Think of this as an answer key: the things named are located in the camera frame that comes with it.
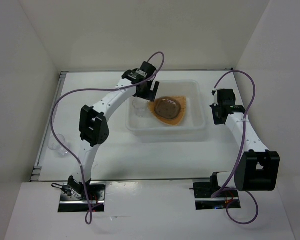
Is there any clear plastic cup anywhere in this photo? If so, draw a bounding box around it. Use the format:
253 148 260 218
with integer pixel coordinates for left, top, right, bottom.
48 134 71 158
132 98 148 117

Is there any clear glass dish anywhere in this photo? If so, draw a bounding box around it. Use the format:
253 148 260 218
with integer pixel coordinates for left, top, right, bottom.
154 96 182 120

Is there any orange woven triangular plate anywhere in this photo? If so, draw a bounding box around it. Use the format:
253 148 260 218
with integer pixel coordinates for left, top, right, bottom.
147 96 187 127

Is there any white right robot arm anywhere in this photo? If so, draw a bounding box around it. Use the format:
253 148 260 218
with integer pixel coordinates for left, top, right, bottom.
209 88 280 198

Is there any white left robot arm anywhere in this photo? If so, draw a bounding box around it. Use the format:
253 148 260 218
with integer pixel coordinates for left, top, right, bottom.
67 61 160 200

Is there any clear plastic cup front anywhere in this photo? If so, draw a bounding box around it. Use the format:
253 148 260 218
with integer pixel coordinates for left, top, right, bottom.
48 134 71 158

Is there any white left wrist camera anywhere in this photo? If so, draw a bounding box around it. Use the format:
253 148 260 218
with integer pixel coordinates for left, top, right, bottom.
150 80 156 91

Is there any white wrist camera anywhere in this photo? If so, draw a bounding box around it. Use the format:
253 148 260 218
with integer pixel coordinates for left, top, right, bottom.
150 80 156 91
211 88 219 106

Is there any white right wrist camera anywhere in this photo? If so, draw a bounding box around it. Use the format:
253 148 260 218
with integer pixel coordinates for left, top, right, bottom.
211 88 219 106

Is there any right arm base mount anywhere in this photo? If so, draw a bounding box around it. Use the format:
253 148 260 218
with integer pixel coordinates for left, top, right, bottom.
189 178 241 211

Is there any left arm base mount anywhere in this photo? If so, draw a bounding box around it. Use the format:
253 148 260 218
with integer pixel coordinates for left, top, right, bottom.
51 182 106 213

